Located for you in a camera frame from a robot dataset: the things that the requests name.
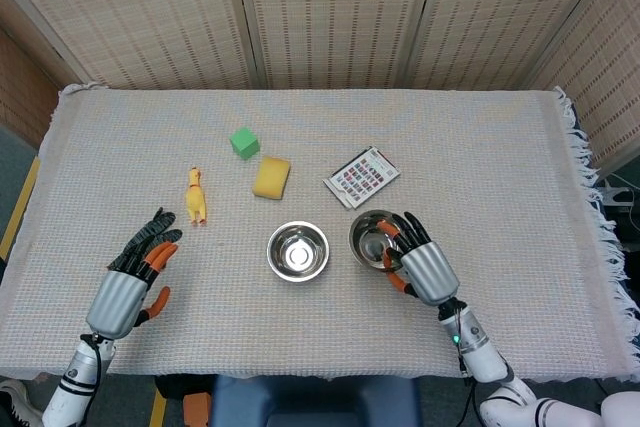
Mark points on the black and white shoe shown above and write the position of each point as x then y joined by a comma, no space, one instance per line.
17,399

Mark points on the orange box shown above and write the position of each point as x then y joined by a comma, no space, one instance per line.
197,409

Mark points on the white floor device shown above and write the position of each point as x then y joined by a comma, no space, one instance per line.
615,196

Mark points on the stainless steel bowl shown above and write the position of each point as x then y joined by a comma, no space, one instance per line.
364,242
298,247
298,278

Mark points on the yellow rubber chicken toy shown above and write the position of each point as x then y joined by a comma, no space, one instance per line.
195,197

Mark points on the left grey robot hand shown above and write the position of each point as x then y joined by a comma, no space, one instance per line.
117,297

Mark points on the dark blue robot torso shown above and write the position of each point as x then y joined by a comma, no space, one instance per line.
315,404

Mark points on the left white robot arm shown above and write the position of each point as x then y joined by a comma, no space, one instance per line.
75,377

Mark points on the grey woven tablecloth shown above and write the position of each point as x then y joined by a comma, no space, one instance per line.
300,327

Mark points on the woven folding screen panel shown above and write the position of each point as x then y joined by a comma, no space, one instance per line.
605,72
25,92
510,12
340,12
140,12

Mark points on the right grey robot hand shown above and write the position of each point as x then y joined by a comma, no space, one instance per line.
427,272

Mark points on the yellow kitchen sponge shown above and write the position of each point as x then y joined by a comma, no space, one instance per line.
271,178

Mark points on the green foam cube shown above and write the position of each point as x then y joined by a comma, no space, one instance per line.
245,143

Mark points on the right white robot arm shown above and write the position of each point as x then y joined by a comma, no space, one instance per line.
480,347

